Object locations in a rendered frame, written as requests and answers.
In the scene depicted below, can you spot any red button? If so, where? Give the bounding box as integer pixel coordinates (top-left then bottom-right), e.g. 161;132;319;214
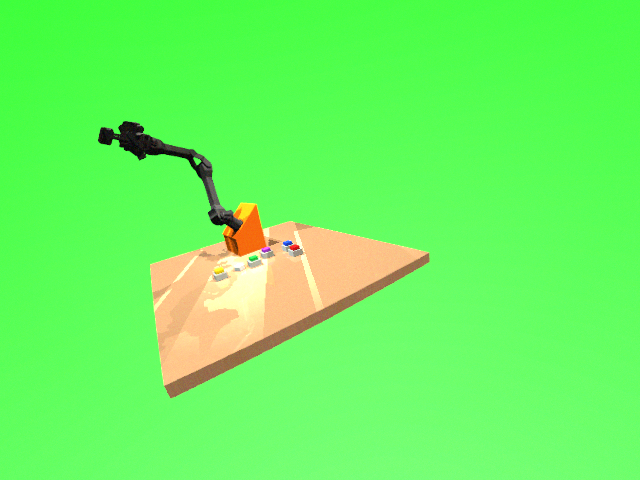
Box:
288;244;303;257

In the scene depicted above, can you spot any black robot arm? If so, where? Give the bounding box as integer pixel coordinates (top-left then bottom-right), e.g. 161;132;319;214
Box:
118;121;243;233

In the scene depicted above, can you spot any yellow button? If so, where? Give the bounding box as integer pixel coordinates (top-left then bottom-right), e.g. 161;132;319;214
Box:
213;267;229;281

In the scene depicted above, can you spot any green button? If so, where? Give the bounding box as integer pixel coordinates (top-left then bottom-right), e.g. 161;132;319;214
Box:
247;255;262;268

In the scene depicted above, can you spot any purple button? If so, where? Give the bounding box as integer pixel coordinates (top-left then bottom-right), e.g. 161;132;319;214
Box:
259;247;274;259

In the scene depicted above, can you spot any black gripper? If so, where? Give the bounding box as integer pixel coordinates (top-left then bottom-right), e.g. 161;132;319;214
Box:
98;126;152;153

